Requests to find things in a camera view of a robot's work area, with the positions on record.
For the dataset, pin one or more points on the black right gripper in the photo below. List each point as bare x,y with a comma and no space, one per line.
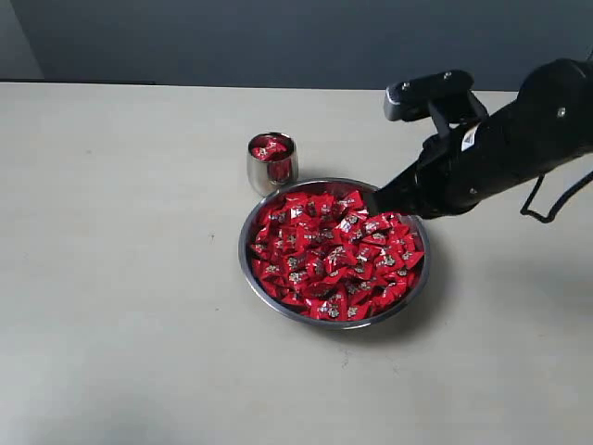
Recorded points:
459,167

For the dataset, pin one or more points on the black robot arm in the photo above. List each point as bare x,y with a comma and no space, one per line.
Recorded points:
552,115

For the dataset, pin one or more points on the pile of red wrapped candies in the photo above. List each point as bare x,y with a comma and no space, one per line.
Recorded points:
318,253

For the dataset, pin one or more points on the round stainless steel bowl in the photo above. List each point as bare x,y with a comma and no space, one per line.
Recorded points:
417,287

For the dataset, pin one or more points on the stainless steel cup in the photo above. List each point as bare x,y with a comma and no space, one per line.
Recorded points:
266,177

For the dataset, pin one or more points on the red candies inside cup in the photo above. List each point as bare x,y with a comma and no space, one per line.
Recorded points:
270,147

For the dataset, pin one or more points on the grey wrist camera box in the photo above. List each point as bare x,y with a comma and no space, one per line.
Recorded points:
410,100

